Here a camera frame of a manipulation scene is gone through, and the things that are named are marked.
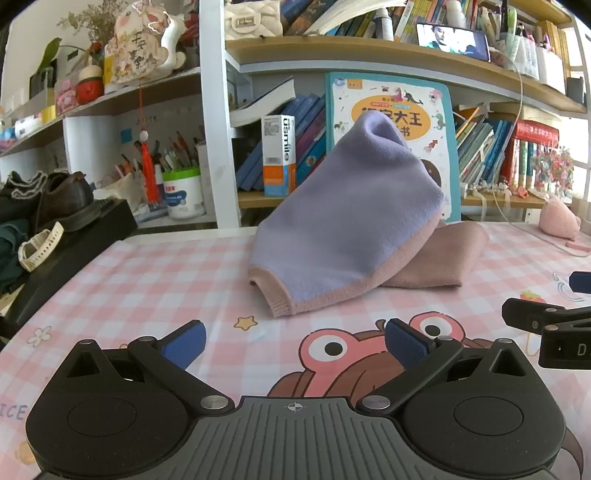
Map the purple and pink sweater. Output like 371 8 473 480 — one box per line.
248 112 490 319

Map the white charging cable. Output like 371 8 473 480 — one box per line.
489 46 591 254

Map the white quilted handbag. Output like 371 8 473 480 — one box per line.
225 0 283 40

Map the rabbit hanging ornament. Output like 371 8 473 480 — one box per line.
107 0 186 85

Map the thick red book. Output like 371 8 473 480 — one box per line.
514 119 560 144

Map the row of leaning thin books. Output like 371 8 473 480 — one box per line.
455 106 515 185

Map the pearl ribbon hair band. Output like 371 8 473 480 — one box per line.
464 181 548 222

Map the white and wood bookshelf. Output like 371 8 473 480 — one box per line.
0 0 591 232

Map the row of upright thick books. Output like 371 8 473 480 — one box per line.
499 138 539 190

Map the brown leather shoe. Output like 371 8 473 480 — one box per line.
34 172 108 232

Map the teal children's picture book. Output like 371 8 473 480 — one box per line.
324 71 462 224

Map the smartphone with lit screen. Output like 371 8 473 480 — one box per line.
416 23 491 63

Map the white and orange toothbrush box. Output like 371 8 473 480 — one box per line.
262 114 297 198

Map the red round ornament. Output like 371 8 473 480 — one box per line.
76 65 105 104

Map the row of blue books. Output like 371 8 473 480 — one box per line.
236 92 327 192

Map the white pen holder can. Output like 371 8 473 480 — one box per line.
161 167 206 220

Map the pink plush toy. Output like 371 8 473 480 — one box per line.
539 193 583 241

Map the black ruffled shoe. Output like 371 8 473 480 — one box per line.
0 171 48 214

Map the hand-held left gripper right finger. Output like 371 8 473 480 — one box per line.
355 318 529 418

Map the red tassel charm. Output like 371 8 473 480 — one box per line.
135 83 160 204

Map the colourful bead ornament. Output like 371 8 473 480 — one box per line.
530 147 575 191

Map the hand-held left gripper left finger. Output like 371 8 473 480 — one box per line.
58 319 234 416

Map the black case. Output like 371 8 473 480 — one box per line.
0 199 138 342

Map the row of colourful upright books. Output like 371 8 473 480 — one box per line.
281 0 481 42

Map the dark green cloth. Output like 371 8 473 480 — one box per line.
0 219 34 292

